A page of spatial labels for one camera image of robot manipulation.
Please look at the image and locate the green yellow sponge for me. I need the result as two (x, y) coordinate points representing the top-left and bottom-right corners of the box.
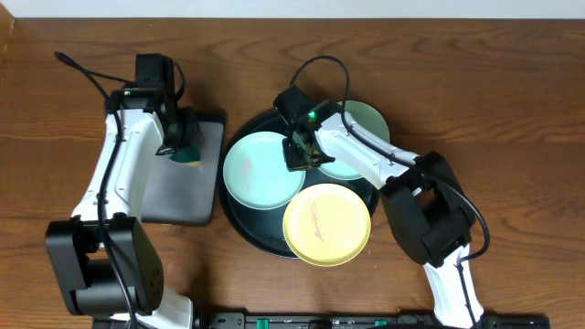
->
(170, 147), (201, 167)

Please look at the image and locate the light blue plate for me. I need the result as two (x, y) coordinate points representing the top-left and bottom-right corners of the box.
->
(222, 132), (305, 210)

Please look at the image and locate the pale green plate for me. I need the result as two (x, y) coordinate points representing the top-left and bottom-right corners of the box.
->
(319, 101), (390, 180)

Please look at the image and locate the yellow plate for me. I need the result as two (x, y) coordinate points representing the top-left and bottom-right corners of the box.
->
(282, 184), (371, 267)

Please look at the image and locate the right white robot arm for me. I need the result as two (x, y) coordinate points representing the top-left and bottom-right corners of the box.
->
(273, 101), (484, 328)

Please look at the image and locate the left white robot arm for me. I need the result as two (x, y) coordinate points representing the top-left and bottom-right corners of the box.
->
(45, 87), (196, 328)

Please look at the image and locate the black rectangular tray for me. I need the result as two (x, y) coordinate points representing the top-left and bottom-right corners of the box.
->
(142, 111), (226, 226)

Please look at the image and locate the black round tray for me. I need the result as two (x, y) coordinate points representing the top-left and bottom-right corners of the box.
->
(218, 110), (378, 259)

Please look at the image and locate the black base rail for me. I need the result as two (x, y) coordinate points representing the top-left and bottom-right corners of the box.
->
(90, 312), (551, 329)

